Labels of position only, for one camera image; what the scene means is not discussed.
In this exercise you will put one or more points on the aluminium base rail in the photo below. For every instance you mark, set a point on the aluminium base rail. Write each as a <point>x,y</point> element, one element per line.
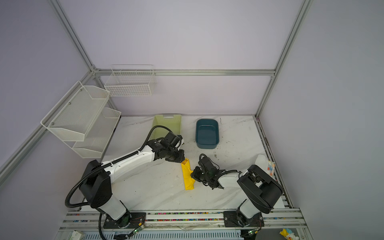
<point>182,225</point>

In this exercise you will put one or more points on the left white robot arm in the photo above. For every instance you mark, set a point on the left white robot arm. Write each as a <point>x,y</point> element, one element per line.
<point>97,189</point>

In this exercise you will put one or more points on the light green plastic basket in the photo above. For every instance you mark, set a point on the light green plastic basket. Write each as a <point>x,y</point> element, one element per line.
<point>172,122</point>

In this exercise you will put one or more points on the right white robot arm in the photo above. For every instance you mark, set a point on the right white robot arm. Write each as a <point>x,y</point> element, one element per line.
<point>261,190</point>

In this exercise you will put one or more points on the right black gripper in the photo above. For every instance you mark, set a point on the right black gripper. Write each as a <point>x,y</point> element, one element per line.
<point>195,175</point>

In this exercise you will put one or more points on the yellow paper napkin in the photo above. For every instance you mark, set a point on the yellow paper napkin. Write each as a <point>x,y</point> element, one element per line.
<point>188,180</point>

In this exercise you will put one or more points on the white wire wall basket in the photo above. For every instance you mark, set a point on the white wire wall basket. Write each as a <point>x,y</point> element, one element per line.
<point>131,81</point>

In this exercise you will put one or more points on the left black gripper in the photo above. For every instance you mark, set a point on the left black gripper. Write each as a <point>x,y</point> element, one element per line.
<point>180,158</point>

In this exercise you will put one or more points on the aluminium cage frame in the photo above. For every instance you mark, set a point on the aluminium cage frame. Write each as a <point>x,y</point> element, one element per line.
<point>13,163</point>

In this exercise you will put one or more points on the colourful small carton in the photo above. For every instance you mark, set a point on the colourful small carton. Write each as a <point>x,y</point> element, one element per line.
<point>266,165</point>

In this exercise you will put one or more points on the white two-tier mesh shelf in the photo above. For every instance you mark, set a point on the white two-tier mesh shelf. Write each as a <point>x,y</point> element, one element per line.
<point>82,120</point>

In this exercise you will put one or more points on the teal plastic tray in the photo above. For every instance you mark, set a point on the teal plastic tray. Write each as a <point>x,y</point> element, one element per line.
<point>207,134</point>

